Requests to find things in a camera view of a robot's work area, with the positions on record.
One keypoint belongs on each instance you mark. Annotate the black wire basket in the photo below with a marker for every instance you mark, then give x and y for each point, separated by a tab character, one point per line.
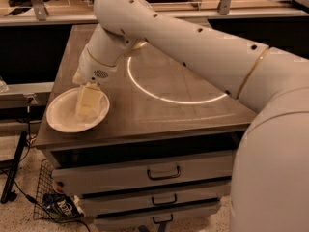
46	185

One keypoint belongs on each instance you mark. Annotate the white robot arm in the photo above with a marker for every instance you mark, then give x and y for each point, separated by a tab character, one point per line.
270	182

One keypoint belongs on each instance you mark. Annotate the white paper bowl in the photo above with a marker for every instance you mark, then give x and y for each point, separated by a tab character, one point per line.
61	115

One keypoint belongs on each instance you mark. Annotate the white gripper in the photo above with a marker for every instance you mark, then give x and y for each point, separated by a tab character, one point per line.
91	69

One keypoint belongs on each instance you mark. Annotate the grey drawer cabinet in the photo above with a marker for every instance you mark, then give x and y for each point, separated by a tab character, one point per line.
158	109

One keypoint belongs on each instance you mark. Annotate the dark snack bag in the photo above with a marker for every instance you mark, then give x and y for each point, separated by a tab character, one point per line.
60	204

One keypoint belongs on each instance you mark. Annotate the drawer with handle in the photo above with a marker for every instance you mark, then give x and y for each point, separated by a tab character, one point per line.
144	173
125	203
158	215

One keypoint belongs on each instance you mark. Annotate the middle drawer with handle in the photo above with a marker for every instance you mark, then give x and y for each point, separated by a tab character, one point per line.
125	203

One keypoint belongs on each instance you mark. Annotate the bottom drawer with handle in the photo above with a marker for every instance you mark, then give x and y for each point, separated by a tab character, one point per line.
158	215

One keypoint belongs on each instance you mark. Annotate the black stand leg left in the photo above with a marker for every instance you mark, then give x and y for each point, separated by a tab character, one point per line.
10	167

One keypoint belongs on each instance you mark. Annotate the top drawer with handle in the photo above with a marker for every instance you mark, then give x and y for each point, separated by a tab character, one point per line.
144	173

